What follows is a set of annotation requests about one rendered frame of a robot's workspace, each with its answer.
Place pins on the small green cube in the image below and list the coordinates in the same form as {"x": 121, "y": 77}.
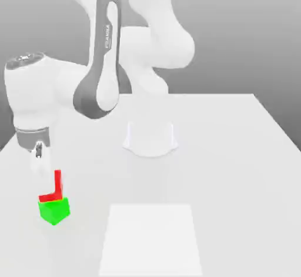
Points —
{"x": 54, "y": 211}

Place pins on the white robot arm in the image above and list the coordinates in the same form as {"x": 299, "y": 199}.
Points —
{"x": 33, "y": 88}

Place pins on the small red cube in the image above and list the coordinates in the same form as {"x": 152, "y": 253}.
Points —
{"x": 58, "y": 185}

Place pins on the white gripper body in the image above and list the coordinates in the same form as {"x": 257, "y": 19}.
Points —
{"x": 41, "y": 167}

